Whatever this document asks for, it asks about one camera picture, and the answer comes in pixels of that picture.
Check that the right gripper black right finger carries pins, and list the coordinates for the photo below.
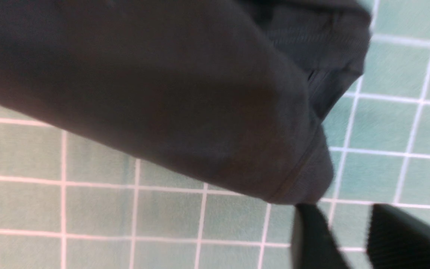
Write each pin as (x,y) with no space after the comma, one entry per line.
(397,240)

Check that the green checkered tablecloth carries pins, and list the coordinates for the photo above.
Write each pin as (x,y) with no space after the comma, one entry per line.
(69,202)

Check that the dark gray long-sleeve top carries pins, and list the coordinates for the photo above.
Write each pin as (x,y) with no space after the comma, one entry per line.
(230,92)

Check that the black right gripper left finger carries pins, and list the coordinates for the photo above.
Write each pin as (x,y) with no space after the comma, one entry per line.
(312,243)

